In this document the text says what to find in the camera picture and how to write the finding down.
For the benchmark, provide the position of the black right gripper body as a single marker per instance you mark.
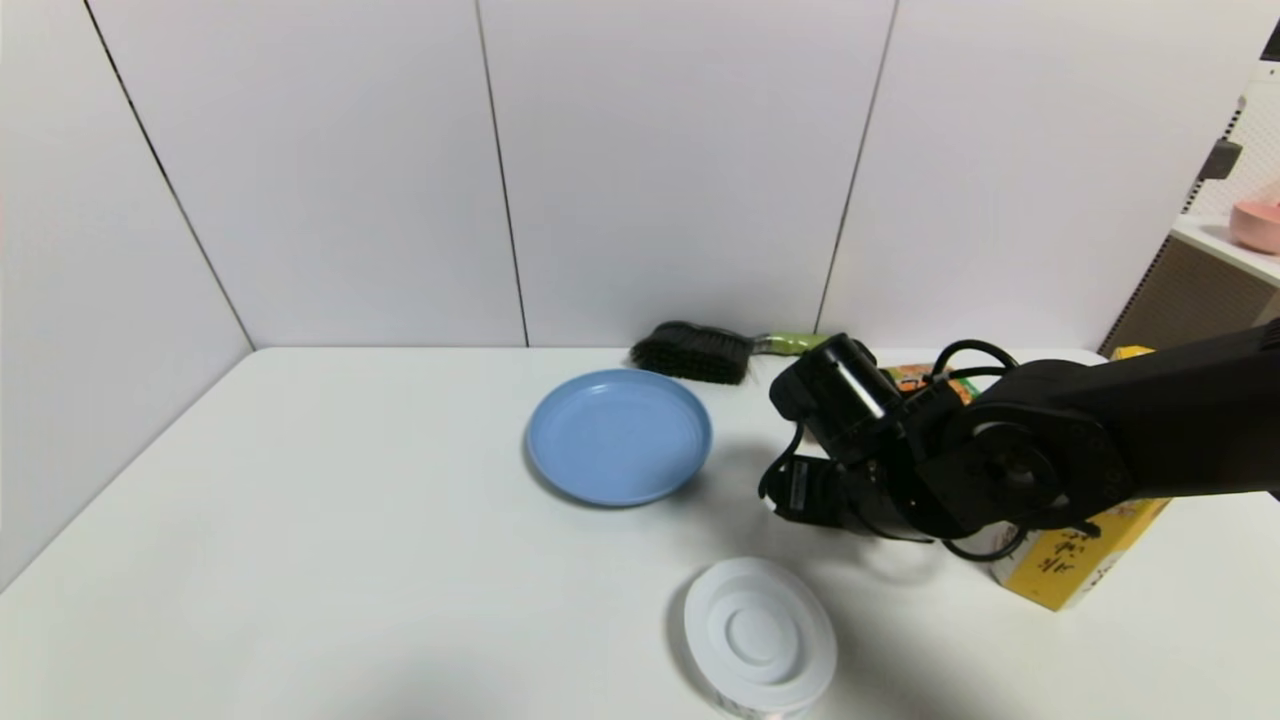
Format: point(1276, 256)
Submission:
point(797, 489)

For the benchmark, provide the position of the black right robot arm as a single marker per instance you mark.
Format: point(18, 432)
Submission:
point(1150, 430)

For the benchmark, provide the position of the blue round plate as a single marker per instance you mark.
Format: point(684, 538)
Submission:
point(620, 440)

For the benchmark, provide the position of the white round lidded container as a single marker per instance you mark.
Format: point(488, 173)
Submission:
point(758, 635)

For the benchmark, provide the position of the orange snack bag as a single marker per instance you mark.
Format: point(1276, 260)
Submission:
point(915, 378)

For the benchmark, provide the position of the yellow chip box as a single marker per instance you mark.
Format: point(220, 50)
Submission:
point(1060, 575)

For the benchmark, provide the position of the white shelf board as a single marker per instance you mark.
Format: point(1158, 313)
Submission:
point(1225, 248)

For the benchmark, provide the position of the pink bowl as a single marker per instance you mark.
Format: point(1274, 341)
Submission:
point(1256, 226)

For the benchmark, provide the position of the white pegboard panel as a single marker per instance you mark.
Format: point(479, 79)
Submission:
point(1255, 150)

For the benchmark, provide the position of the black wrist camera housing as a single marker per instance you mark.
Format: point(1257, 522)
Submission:
point(835, 395)

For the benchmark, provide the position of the grey bracket on pegboard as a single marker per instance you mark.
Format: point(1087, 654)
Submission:
point(1220, 160)

